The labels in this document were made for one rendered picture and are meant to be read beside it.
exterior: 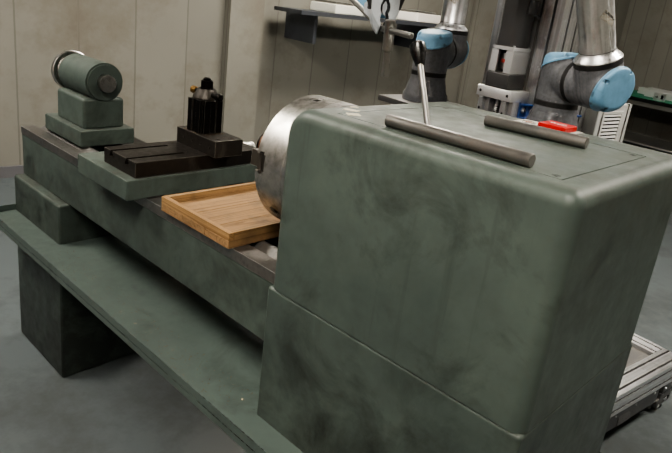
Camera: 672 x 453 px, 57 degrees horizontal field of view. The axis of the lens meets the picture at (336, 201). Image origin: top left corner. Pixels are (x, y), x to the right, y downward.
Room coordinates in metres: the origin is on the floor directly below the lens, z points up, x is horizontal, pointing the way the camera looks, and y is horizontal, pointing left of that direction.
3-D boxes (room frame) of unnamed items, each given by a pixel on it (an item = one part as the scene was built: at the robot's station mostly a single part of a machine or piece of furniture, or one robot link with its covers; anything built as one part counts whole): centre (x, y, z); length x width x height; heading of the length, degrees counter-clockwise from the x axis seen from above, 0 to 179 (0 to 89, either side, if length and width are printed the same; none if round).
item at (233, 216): (1.59, 0.23, 0.89); 0.36 x 0.30 x 0.04; 138
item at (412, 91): (2.12, -0.25, 1.21); 0.15 x 0.15 x 0.10
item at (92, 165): (1.88, 0.50, 0.90); 0.53 x 0.30 x 0.06; 138
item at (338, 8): (5.41, 0.19, 1.36); 0.36 x 0.34 x 0.09; 130
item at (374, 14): (1.36, -0.02, 1.44); 0.06 x 0.03 x 0.09; 23
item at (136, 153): (1.83, 0.47, 0.95); 0.43 x 0.18 x 0.04; 138
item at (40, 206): (2.25, 0.92, 0.34); 0.44 x 0.40 x 0.68; 138
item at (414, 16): (5.99, -0.52, 1.37); 0.38 x 0.36 x 0.10; 130
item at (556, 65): (1.73, -0.57, 1.33); 0.13 x 0.12 x 0.14; 24
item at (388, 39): (1.32, -0.07, 1.37); 0.02 x 0.02 x 0.12
